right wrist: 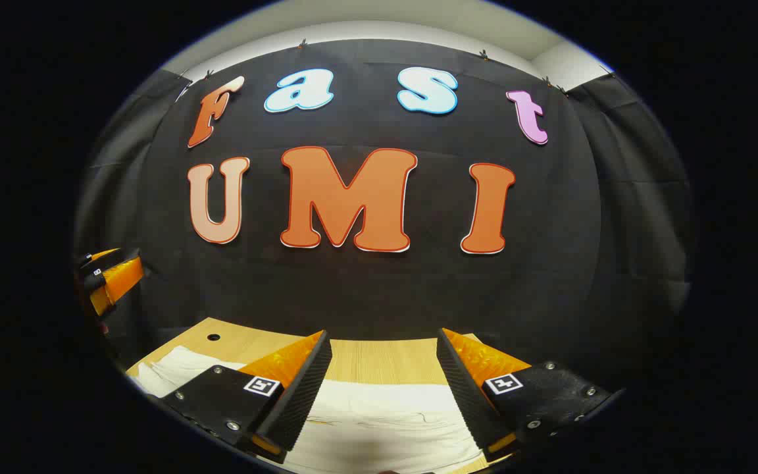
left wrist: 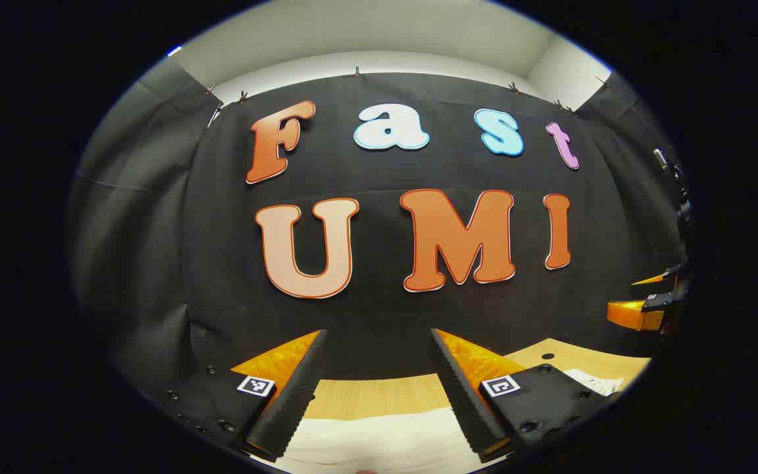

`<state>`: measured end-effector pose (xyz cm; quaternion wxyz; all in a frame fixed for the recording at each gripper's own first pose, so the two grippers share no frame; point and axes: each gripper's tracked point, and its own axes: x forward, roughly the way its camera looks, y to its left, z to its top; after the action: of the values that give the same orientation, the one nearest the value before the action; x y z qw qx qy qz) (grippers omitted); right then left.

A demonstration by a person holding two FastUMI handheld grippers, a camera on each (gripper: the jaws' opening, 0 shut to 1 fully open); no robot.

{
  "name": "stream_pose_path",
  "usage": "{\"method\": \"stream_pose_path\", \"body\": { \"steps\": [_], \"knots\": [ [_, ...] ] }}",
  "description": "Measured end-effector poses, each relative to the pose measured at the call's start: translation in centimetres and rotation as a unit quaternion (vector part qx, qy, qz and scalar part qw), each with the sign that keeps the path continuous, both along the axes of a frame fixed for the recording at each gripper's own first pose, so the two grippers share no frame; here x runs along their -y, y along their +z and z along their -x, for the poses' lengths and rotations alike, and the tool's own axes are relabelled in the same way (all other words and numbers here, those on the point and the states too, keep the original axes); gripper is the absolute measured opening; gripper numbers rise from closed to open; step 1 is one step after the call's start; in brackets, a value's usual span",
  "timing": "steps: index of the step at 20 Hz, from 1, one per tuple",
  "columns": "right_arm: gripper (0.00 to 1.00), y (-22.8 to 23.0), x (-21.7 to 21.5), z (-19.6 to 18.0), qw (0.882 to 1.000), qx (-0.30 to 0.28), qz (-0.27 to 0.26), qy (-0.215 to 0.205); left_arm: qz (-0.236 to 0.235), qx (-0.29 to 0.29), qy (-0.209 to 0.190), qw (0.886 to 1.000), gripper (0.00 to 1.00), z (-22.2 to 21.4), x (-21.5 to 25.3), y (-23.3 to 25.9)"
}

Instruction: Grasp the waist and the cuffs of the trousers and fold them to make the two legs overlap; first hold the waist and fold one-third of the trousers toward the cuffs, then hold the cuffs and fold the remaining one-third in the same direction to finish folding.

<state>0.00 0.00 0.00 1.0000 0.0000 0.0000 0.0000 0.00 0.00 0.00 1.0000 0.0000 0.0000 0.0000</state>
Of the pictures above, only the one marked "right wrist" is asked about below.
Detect white jeans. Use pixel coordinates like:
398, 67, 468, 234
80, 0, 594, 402
136, 346, 485, 474

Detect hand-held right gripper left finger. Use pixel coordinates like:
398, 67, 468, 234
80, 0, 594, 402
155, 330, 332, 463

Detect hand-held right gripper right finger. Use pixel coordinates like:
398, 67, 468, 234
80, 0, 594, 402
436, 328, 624, 463

